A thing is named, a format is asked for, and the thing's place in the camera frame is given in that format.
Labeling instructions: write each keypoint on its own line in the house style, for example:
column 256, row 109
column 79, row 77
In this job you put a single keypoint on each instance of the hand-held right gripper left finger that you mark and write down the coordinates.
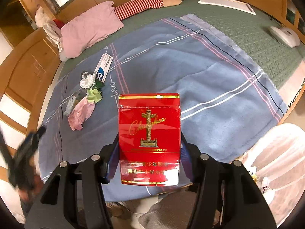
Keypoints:
column 112, row 164

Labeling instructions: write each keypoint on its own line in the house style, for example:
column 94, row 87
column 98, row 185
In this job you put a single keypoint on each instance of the green woven bed mat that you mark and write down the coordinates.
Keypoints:
column 238, row 28

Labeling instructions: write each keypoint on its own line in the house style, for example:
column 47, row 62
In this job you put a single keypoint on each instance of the clear plastic wrapper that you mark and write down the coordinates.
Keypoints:
column 71, row 102

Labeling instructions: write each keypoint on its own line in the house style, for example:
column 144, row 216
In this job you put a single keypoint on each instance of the person's grey trouser leg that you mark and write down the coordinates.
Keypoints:
column 166, row 210

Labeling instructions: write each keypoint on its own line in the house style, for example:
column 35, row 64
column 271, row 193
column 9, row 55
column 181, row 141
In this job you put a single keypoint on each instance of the wooden bunk bed frame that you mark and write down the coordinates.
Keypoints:
column 23, row 59

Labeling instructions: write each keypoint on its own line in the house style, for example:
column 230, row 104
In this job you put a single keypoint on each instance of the dark green snack packet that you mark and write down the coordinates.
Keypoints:
column 100, row 85

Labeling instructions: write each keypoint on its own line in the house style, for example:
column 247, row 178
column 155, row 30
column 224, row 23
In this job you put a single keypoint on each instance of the white tissue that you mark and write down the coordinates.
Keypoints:
column 87, row 81

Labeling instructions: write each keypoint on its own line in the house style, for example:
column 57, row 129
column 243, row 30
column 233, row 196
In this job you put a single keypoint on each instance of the white massager device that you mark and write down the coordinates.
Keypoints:
column 283, row 35

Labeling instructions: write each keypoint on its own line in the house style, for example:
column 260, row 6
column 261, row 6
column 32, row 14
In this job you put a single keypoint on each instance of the bin with white bag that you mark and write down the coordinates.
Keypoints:
column 281, row 159

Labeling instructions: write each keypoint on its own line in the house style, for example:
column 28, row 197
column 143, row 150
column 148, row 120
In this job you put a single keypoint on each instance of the striped plush doll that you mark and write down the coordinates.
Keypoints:
column 140, row 4

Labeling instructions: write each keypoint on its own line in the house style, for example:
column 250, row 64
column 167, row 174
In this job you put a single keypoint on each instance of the blue plaid blanket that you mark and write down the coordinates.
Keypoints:
column 190, row 76

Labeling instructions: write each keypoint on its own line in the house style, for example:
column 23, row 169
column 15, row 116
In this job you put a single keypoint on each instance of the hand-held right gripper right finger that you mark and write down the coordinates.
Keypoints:
column 187, row 162

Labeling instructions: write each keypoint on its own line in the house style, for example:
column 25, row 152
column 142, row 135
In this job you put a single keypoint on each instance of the pink pillow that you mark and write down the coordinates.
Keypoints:
column 90, row 28

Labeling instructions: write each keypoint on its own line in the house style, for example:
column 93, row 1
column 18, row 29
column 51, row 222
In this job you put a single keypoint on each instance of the white hanging cloth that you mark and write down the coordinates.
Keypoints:
column 50, row 32

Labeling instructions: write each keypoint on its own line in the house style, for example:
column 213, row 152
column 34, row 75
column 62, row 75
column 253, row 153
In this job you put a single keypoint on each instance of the white blue ointment box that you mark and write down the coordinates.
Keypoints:
column 102, row 68

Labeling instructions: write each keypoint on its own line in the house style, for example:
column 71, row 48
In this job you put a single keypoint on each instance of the pink plastic wrapper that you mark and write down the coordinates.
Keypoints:
column 81, row 113

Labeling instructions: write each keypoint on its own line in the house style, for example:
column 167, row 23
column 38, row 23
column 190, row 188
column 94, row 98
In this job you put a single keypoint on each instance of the red cloth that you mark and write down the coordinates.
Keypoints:
column 58, row 23

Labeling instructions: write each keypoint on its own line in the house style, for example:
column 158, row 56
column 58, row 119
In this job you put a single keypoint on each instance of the light green wrapper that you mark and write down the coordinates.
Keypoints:
column 94, row 95

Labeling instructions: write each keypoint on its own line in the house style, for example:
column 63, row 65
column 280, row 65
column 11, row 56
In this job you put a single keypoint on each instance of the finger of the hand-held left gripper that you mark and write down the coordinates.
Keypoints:
column 26, row 148
column 3, row 150

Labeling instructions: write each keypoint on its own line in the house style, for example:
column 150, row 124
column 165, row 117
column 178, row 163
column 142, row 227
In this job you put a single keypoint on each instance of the red cigarette pack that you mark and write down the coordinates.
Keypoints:
column 149, row 138

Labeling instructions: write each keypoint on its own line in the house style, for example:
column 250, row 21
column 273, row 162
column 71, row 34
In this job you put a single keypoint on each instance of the white flat board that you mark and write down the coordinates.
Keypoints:
column 226, row 3

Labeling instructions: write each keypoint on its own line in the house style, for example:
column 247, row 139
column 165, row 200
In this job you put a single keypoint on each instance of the gold foil wrapper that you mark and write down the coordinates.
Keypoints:
column 253, row 176

